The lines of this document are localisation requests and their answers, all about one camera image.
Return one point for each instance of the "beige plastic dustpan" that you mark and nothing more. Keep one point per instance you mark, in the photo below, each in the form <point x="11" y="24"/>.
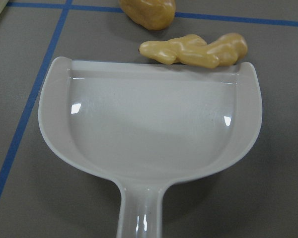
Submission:
<point x="146" y="127"/>

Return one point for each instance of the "yellow toy ginger root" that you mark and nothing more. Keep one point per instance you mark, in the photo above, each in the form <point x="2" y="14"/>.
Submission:
<point x="193" y="50"/>

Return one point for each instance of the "brown toy potato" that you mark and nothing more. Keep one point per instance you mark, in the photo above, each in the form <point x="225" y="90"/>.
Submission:
<point x="150" y="14"/>

